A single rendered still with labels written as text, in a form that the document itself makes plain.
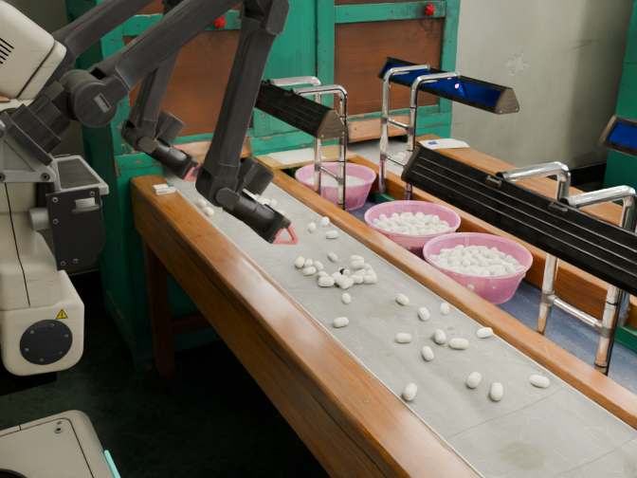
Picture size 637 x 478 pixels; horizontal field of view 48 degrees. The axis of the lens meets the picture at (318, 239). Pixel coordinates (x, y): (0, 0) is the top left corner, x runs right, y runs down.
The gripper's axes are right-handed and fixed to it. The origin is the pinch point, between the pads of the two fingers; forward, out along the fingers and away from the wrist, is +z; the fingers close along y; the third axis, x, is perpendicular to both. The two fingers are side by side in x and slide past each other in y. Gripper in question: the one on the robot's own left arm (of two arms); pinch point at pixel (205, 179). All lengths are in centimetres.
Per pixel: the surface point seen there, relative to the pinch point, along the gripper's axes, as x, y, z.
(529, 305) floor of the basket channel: -20, -75, 54
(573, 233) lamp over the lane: -29, -115, 0
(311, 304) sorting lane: 8, -60, 10
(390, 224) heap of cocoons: -19, -28, 42
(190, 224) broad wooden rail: 12.3, -7.9, -0.1
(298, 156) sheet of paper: -22, 32, 40
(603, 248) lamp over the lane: -29, -121, 1
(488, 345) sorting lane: -7, -92, 28
